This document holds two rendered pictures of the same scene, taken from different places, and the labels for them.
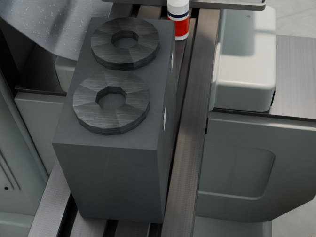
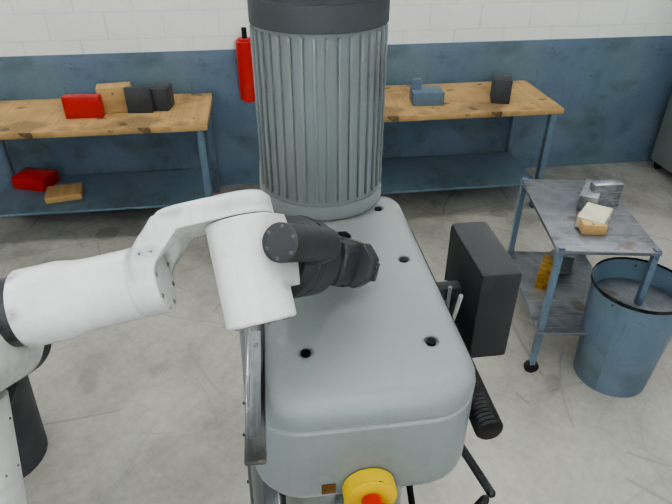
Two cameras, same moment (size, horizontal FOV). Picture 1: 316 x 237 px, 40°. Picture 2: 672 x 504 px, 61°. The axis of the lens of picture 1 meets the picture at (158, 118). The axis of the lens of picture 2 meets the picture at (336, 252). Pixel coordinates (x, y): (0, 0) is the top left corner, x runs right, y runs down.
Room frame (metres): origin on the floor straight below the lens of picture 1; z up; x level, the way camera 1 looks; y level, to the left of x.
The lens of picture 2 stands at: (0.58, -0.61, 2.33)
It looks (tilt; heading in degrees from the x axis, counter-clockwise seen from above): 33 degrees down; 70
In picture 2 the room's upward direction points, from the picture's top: straight up
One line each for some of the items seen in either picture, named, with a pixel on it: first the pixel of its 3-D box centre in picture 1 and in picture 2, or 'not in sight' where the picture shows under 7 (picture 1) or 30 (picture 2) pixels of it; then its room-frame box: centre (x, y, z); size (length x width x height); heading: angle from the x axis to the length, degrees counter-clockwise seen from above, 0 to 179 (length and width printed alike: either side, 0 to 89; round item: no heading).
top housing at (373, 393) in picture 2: not in sight; (340, 317); (0.80, -0.03, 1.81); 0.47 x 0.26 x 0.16; 77
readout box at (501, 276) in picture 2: not in sight; (480, 287); (1.19, 0.18, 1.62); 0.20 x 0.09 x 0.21; 77
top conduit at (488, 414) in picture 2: not in sight; (434, 311); (0.94, -0.04, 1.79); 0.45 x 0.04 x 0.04; 77
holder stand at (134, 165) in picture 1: (126, 117); not in sight; (0.38, 0.04, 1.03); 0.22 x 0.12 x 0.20; 171
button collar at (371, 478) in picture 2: not in sight; (369, 491); (0.74, -0.26, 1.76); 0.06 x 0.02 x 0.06; 167
